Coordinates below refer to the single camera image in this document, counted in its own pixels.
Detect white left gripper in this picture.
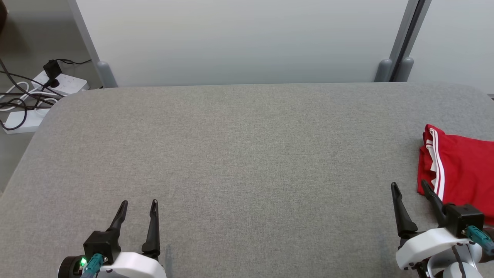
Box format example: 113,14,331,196
98,199,167,278

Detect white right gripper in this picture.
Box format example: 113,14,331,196
391,180,484,271

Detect red jersey with white sleeves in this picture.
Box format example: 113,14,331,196
421,124,494,226

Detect white power strip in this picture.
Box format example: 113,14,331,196
2,109,51,134
32,71,89,95

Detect narrow white partition panel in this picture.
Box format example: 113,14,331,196
409,0,494,95

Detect black power adapter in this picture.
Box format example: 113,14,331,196
43,60,62,89

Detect wide white partition panel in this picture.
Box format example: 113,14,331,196
75,0,409,87

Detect teal plug black cable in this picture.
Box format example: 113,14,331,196
80,253,104,278
462,226,494,255

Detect grey partition post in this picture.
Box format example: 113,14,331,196
374,0,420,82
396,0,432,82
68,0,118,88

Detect white power strips with cables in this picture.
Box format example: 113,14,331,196
0,93,54,131

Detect thin black adapter cable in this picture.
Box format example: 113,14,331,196
57,58,93,66

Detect white power cable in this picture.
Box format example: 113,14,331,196
0,80,58,112

